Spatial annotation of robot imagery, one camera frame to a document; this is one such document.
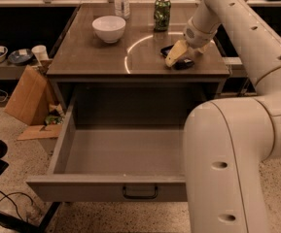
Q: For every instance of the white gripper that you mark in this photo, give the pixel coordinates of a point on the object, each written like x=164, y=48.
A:
x=196, y=37

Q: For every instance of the blue rxbar blueberry wrapper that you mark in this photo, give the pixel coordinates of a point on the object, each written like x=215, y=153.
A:
x=181, y=63

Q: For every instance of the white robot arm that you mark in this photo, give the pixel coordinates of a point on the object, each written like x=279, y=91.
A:
x=225, y=140

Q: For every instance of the grey drawer cabinet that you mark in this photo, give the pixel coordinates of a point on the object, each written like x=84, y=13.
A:
x=135, y=57

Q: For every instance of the open grey top drawer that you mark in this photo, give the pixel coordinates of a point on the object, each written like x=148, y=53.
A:
x=120, y=136

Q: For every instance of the green soda can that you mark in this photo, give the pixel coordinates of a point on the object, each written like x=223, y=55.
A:
x=162, y=15

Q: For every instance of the white ceramic bowl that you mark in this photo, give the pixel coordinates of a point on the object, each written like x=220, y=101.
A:
x=109, y=28

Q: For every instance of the clear plastic water bottle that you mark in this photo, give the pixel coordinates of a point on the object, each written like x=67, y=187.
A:
x=122, y=8

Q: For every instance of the white paper cup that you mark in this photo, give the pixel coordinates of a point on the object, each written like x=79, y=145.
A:
x=40, y=52

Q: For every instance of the green snack bag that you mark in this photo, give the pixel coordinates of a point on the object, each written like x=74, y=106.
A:
x=53, y=120

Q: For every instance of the brown cardboard box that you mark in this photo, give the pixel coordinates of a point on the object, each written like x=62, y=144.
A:
x=30, y=101

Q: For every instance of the dark blue bowl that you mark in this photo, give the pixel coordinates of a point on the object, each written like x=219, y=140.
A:
x=20, y=57

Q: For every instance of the low grey shelf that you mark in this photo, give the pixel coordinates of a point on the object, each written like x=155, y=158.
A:
x=7, y=69

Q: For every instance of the black drawer handle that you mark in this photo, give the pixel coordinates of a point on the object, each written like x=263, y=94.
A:
x=140, y=192

